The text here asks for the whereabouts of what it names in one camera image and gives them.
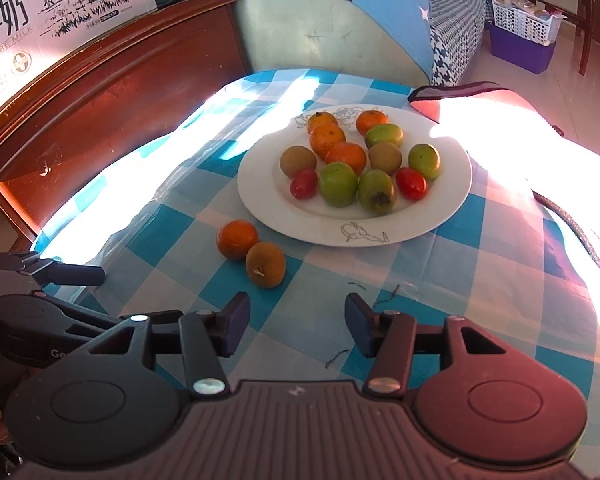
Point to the blue checkered tablecloth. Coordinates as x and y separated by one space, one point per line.
502 260

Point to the white decorated plate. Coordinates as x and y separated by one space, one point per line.
265 192

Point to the wooden headboard furniture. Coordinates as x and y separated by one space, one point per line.
117 93

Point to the purple storage bin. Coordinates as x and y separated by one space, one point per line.
521 52

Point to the white laundry basket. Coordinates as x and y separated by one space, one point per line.
541 29

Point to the blue green cushioned chair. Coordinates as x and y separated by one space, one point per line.
383 39

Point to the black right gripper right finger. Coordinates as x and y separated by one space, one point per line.
386 337

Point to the green jujube back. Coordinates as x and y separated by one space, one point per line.
384 133

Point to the brown kiwi back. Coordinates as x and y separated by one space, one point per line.
385 156

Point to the red tomato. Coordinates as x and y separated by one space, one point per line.
304 184
411 184

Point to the orange tangerine back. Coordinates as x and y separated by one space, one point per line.
350 154

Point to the green jujube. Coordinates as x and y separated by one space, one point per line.
384 133
376 192
425 159

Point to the green round fruit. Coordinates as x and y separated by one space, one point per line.
337 184

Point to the houndstooth patterned sofa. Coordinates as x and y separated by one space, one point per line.
456 29

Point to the brown kiwi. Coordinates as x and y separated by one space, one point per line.
295 159
385 156
265 265

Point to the orange tangerine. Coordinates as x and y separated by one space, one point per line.
320 119
235 239
324 137
350 154
369 119

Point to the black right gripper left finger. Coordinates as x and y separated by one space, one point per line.
208 336

